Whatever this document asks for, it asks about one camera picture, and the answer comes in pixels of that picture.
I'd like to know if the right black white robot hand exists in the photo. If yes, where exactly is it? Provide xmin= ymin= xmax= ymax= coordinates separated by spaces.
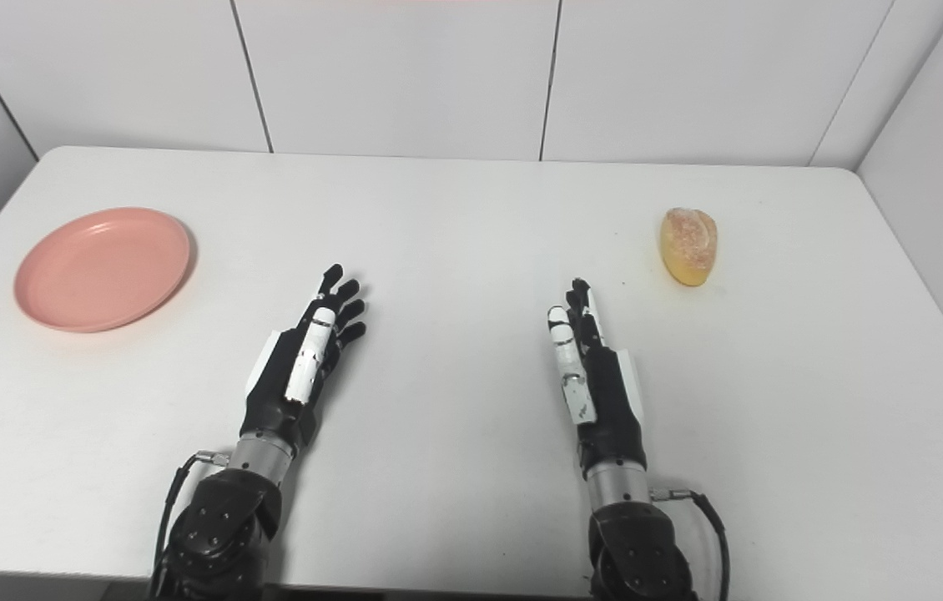
xmin=547 ymin=278 xmax=648 ymax=478

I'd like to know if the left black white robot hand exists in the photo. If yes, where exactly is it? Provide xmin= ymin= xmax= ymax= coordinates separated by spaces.
xmin=240 ymin=264 xmax=368 ymax=452

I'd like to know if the brown bread roll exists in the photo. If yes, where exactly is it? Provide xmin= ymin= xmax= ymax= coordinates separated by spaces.
xmin=659 ymin=207 xmax=719 ymax=288

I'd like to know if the pink round plate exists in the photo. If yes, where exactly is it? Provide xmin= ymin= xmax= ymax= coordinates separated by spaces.
xmin=13 ymin=207 xmax=192 ymax=334

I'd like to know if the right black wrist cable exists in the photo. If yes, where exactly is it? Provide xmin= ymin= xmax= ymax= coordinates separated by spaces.
xmin=651 ymin=487 xmax=731 ymax=601

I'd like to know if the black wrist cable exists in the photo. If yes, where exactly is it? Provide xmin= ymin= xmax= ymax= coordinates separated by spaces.
xmin=152 ymin=450 xmax=230 ymax=598
xmin=651 ymin=487 xmax=731 ymax=601

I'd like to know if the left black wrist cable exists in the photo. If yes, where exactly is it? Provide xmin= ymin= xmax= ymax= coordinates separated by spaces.
xmin=152 ymin=450 xmax=230 ymax=598

